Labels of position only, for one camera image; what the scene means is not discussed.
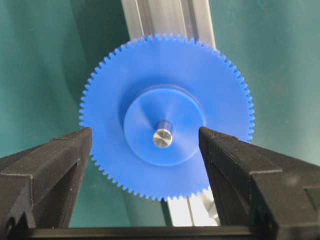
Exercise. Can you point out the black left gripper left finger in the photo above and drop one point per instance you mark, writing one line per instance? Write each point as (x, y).
(39, 186)

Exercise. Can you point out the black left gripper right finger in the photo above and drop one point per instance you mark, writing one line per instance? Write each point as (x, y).
(276, 194)

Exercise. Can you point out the large blue plastic gear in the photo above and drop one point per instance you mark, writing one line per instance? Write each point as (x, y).
(162, 78)

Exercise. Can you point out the right steel shaft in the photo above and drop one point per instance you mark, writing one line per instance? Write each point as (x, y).
(163, 135)

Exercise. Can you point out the silver aluminium extrusion rail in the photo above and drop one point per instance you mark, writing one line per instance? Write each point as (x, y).
(191, 18)

